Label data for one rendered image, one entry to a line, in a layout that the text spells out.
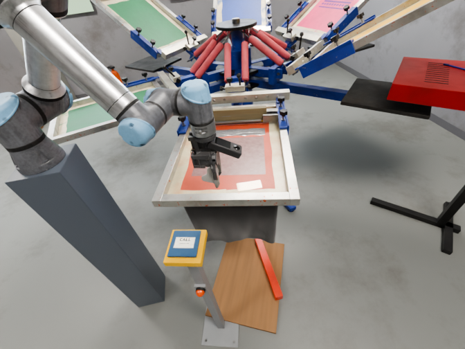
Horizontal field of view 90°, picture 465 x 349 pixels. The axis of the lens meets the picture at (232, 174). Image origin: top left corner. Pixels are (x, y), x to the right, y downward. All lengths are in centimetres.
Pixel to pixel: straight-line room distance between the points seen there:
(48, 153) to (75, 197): 18
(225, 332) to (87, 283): 111
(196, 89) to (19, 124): 58
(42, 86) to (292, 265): 169
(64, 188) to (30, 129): 22
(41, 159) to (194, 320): 128
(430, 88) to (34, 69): 164
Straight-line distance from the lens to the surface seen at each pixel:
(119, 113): 62
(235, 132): 131
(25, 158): 101
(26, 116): 99
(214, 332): 172
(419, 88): 157
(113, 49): 505
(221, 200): 91
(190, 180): 107
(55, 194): 106
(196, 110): 66
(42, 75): 96
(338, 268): 192
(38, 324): 228
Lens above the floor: 166
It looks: 42 degrees down
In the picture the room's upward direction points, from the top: 8 degrees counter-clockwise
